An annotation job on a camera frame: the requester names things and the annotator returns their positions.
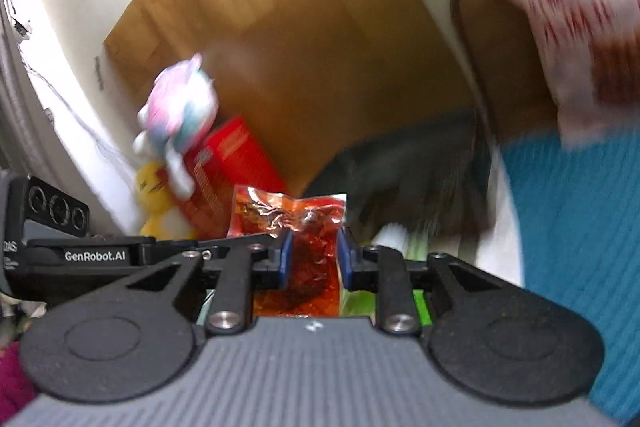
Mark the pink blue plush toy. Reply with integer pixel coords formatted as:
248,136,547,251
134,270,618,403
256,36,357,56
132,53,219,200

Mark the yellow duck plush toy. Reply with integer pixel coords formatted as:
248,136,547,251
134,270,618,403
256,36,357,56
134,161,196,241

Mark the orange-red snack packet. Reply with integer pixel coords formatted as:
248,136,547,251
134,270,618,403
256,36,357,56
228,185,347,317

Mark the brown woven chair back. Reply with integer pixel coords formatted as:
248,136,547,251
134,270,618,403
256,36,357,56
450,0,558,142

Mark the wooden headboard panel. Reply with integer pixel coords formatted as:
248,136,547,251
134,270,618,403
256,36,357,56
104,0,472,193

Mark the red gift bag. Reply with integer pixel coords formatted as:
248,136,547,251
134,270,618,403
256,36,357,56
179,117,288,239

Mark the black cardboard snack box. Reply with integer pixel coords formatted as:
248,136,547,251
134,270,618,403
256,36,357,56
303,110,492,243

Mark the pink fried-twist snack bag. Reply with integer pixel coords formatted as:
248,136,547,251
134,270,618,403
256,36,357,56
510,0,639,146

